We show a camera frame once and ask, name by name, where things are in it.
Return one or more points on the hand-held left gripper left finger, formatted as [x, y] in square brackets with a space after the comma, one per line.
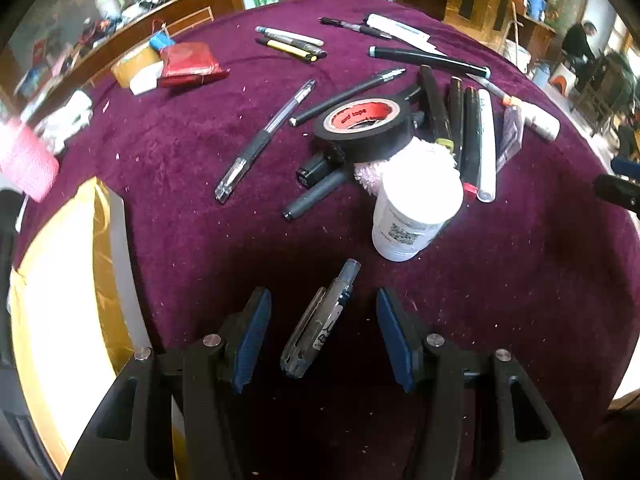
[252, 340]

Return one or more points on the wooden glass cabinet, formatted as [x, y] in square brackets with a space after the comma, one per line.
[100, 15]

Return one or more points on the clear retractable pen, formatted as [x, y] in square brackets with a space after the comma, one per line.
[320, 320]

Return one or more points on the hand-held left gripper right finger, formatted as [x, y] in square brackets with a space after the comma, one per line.
[397, 340]

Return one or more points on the small white box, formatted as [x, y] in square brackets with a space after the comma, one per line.
[146, 80]

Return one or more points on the dark grey marker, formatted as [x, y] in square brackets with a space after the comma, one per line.
[312, 197]

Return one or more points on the slim black pen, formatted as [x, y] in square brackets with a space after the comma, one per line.
[345, 97]

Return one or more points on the bottle with pink knit sleeve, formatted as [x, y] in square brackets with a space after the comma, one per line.
[27, 160]

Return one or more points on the plain black marker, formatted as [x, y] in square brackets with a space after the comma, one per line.
[456, 115]

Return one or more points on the black electrical tape roll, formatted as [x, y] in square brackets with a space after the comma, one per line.
[367, 135]

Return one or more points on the pink fluffy toy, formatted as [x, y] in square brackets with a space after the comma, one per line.
[425, 152]

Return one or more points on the yellow-rimmed white tray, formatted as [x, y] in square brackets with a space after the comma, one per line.
[60, 310]

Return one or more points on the small blue box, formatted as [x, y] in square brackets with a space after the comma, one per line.
[161, 41]

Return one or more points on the clear gel pen black grip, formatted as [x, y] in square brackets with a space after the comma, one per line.
[260, 145]

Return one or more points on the red packet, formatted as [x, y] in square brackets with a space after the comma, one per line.
[192, 62]

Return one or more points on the blue water jug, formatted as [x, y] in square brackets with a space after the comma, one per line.
[537, 4]

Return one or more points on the white glue tube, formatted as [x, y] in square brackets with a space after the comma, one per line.
[542, 120]

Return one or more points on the black marker yellow band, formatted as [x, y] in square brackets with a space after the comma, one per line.
[435, 105]

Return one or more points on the grey pen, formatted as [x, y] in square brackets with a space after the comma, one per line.
[300, 46]

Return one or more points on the long black marker teal ends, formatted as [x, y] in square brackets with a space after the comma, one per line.
[430, 60]

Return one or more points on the yellow black pen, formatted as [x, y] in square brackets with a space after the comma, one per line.
[285, 49]

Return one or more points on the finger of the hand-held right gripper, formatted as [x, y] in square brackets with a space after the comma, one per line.
[617, 192]

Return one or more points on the yellow tape roll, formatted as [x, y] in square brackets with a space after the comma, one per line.
[132, 62]

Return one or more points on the silver pen orange band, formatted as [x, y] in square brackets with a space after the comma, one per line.
[492, 89]

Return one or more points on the white bucket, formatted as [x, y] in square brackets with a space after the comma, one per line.
[517, 55]

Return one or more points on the white gloves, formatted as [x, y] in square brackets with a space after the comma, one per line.
[65, 117]

